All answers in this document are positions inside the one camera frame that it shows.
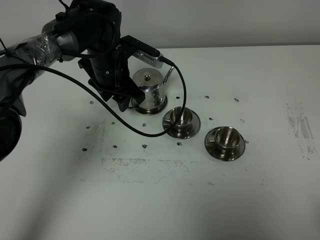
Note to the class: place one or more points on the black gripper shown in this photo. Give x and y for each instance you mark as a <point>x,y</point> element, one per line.
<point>110,77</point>

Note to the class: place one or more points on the stainless steel teapot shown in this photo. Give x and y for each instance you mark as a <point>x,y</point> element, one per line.
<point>152,83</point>

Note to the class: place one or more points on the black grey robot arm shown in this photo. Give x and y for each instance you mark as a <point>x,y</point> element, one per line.
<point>88,30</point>

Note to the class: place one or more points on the far stainless steel teacup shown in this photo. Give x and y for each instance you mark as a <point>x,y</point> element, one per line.
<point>184,121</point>

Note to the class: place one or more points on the stainless steel teacup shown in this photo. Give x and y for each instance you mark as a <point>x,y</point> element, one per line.
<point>184,121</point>
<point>226,138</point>

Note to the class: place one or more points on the far stainless steel saucer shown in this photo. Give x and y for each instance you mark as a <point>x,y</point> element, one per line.
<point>186,133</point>

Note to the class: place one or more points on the stainless steel saucer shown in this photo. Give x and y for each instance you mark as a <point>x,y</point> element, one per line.
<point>224,155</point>
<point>186,133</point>

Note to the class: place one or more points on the near stainless steel saucer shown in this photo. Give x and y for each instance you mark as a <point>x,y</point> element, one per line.
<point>224,155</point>

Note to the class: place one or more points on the near stainless steel teacup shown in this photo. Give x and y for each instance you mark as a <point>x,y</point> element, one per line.
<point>226,138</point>

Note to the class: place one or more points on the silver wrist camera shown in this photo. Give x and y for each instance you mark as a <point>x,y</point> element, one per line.
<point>142,51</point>

